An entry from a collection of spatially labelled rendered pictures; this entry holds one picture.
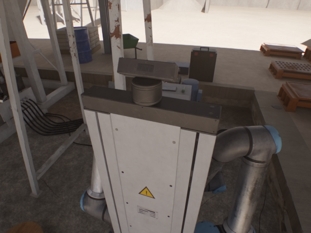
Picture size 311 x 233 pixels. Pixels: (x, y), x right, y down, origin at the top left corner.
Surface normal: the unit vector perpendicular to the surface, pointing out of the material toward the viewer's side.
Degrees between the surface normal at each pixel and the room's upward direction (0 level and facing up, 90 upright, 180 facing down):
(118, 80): 80
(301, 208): 0
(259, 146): 75
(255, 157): 82
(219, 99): 90
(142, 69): 61
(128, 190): 90
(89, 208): 66
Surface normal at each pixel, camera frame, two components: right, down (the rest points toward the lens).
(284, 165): 0.00, -0.84
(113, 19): -0.25, 0.38
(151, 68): -0.29, 0.05
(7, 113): 0.97, 0.14
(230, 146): -0.50, 0.04
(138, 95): -0.48, 0.48
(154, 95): 0.48, 0.48
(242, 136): -0.25, -0.40
